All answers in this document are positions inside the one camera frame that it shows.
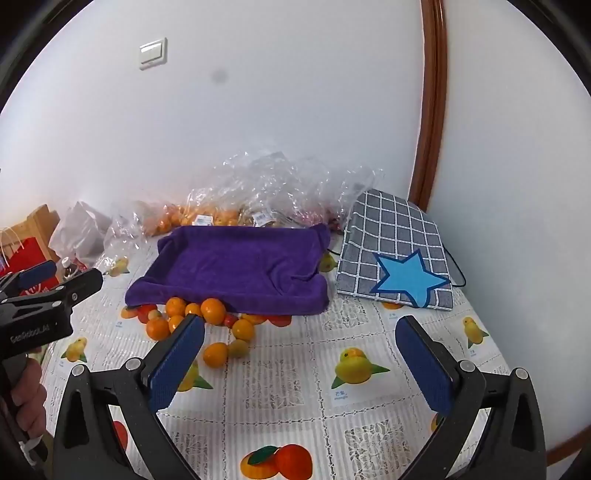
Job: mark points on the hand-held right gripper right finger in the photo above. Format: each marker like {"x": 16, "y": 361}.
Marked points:
{"x": 425, "y": 369}

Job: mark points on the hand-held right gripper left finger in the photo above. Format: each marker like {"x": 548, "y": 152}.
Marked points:
{"x": 178, "y": 364}

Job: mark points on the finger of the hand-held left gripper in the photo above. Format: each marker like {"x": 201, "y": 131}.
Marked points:
{"x": 39, "y": 273}
{"x": 83, "y": 284}

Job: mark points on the orange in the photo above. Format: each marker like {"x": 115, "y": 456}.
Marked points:
{"x": 158, "y": 328}
{"x": 175, "y": 322}
{"x": 215, "y": 354}
{"x": 175, "y": 305}
{"x": 243, "y": 330}
{"x": 193, "y": 308}
{"x": 213, "y": 310}

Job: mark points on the small yellow green fruit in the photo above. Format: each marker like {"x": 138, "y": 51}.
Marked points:
{"x": 239, "y": 349}

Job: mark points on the purple towel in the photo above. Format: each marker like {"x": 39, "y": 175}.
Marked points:
{"x": 240, "y": 263}

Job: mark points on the person's left hand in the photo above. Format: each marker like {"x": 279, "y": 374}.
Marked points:
{"x": 27, "y": 399}

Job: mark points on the red paper bag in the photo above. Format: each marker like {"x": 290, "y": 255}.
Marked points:
{"x": 27, "y": 251}

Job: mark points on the white plastic bag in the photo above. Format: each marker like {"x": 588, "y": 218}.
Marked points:
{"x": 78, "y": 230}

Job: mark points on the brown cardboard box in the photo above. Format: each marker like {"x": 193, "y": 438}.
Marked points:
{"x": 39, "y": 219}

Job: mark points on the small clear plastic bag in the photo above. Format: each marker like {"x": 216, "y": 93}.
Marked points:
{"x": 117, "y": 235}

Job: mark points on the small red tomato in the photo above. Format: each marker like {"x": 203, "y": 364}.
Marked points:
{"x": 230, "y": 319}

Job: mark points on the blue paper star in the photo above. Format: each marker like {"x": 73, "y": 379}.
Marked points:
{"x": 406, "y": 281}

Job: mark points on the fruit print tablecloth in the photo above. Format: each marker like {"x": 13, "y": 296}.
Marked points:
{"x": 286, "y": 383}

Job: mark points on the clear plastic bag of oranges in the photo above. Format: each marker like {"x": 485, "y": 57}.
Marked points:
{"x": 203, "y": 214}

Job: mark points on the crumpled clear plastic bag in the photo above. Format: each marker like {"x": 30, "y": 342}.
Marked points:
{"x": 286, "y": 184}

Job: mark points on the white light switch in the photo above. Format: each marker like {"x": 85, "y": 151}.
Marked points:
{"x": 152, "y": 53}

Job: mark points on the brown wooden door frame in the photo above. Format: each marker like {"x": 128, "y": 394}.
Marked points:
{"x": 434, "y": 92}

